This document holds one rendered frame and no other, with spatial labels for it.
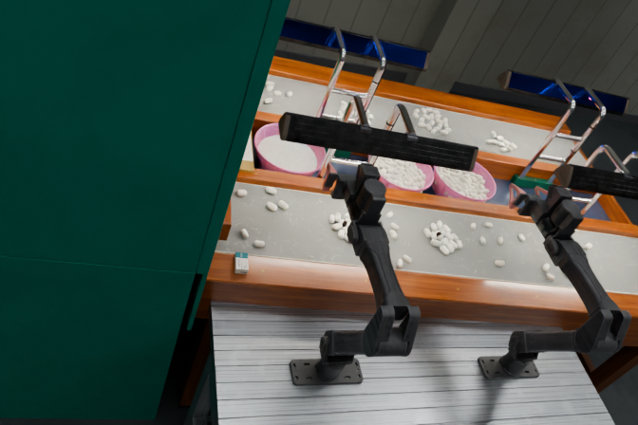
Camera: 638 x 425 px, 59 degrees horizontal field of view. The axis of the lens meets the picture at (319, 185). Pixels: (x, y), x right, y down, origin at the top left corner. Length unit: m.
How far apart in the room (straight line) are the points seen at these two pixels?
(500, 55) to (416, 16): 0.82
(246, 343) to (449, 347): 0.63
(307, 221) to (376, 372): 0.51
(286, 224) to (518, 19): 3.07
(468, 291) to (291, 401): 0.68
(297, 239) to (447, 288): 0.49
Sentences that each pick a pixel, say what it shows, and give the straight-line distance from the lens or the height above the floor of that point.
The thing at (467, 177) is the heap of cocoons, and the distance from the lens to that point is 2.36.
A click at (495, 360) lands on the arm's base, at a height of 0.68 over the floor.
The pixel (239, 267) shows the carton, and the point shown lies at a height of 0.79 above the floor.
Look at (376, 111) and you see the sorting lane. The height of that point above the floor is 0.74.
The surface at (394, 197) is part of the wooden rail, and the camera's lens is 2.02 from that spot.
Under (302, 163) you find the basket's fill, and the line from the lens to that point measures 2.03.
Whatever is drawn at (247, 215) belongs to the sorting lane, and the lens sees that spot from 1.77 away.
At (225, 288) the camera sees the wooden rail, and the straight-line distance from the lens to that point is 1.59.
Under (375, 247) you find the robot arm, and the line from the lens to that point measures 1.31.
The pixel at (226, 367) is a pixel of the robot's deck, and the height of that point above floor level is 0.67.
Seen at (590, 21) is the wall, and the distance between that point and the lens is 4.83.
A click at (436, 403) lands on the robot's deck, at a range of 1.71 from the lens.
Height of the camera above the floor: 2.00
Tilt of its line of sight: 40 degrees down
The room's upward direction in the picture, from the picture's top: 24 degrees clockwise
